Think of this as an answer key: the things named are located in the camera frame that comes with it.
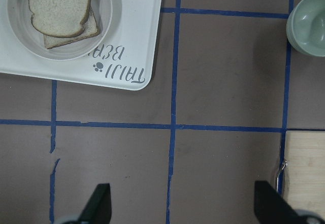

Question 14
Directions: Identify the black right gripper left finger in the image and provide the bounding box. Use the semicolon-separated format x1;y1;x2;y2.
78;183;112;223

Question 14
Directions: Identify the bread slice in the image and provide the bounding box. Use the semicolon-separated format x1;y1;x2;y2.
43;8;100;49
28;0;91;38

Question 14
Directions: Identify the cream round plate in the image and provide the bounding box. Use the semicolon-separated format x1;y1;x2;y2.
7;0;113;61

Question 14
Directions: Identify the wooden cutting board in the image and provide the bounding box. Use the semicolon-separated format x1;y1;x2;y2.
282;130;324;218

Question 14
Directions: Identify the bread slice on plate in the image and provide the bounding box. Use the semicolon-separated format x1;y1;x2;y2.
43;8;100;49

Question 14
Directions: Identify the green bowl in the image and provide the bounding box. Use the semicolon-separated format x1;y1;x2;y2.
286;0;324;57

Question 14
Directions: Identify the cream bear tray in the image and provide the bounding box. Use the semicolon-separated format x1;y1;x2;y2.
1;0;161;90

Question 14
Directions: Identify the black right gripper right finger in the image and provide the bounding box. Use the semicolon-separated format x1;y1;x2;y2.
254;181;301;224

